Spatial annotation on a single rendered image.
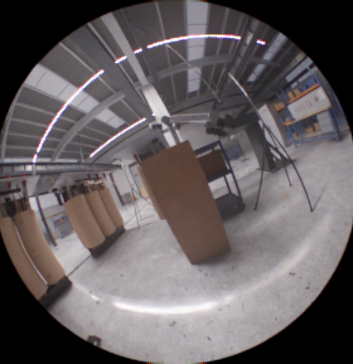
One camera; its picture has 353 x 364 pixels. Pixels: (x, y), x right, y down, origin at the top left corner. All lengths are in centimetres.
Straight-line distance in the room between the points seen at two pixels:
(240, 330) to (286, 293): 28
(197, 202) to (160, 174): 31
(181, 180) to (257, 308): 91
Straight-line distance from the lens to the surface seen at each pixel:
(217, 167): 138
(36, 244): 185
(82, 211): 225
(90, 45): 414
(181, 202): 76
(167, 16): 1035
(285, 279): 83
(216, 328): 76
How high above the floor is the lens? 74
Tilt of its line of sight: 3 degrees down
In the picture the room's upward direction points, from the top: 24 degrees counter-clockwise
